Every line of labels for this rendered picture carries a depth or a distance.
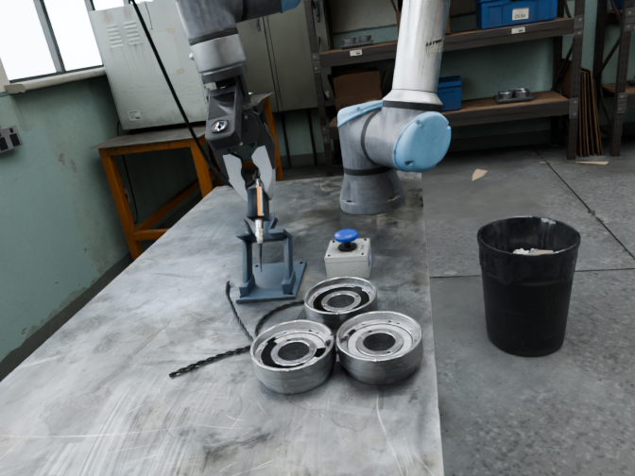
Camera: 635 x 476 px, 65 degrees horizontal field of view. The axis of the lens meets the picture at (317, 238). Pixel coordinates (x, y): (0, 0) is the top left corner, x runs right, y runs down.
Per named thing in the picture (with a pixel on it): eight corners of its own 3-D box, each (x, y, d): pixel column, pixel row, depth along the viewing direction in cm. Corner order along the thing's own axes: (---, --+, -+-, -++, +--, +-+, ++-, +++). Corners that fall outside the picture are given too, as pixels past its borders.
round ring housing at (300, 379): (354, 361, 63) (351, 334, 62) (297, 410, 57) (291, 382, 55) (297, 336, 70) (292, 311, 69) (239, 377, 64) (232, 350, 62)
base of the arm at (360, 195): (344, 195, 125) (339, 156, 121) (405, 190, 122) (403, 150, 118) (336, 217, 112) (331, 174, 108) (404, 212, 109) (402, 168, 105)
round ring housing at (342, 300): (338, 293, 80) (334, 270, 79) (393, 310, 73) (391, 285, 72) (293, 325, 73) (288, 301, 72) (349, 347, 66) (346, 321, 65)
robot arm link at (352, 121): (373, 152, 121) (368, 94, 115) (410, 160, 110) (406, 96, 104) (332, 164, 115) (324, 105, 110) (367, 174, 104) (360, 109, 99)
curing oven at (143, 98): (224, 124, 270) (197, -8, 245) (123, 136, 283) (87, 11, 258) (256, 105, 326) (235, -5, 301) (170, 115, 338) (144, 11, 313)
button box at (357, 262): (369, 280, 83) (367, 253, 81) (327, 281, 84) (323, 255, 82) (372, 258, 90) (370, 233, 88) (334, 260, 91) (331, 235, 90)
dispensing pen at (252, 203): (248, 270, 78) (245, 167, 81) (256, 273, 82) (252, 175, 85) (262, 268, 77) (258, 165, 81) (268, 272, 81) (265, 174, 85)
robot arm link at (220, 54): (232, 34, 71) (180, 48, 72) (243, 67, 73) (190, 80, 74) (243, 33, 78) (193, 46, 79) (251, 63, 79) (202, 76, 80)
